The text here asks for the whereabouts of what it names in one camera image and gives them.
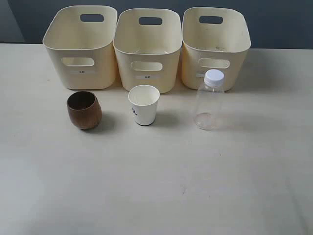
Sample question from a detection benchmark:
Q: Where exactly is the right cream plastic bin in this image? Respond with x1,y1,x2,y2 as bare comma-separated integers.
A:
181,7,251,91

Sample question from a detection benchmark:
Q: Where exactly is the brown wooden cup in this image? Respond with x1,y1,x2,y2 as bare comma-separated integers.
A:
67,91,102,130

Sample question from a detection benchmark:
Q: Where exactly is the left cream plastic bin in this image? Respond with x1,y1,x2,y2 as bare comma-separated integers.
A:
43,5,118,90

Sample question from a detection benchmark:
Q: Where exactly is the clear plastic bottle white cap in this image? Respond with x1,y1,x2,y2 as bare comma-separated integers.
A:
193,69,224,130

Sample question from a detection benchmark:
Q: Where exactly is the white paper cup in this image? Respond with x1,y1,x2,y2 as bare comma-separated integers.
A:
128,85,160,126

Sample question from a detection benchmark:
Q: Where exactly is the cream plastic bin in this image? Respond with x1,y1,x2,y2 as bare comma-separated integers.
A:
113,8,182,94
181,7,251,91
43,5,118,90

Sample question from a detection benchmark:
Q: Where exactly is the middle cream plastic bin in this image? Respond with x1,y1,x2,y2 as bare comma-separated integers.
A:
113,8,182,94

